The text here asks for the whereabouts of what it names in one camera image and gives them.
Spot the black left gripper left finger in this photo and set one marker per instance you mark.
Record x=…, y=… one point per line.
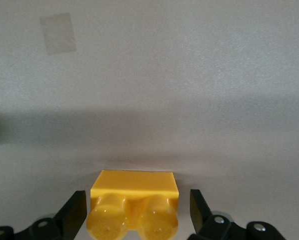
x=72, y=212

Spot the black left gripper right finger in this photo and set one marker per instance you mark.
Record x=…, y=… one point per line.
x=199, y=215

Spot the yellow two-stud block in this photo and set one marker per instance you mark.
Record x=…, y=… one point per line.
x=134, y=185

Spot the small brown tape patch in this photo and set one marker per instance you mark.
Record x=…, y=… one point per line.
x=58, y=33

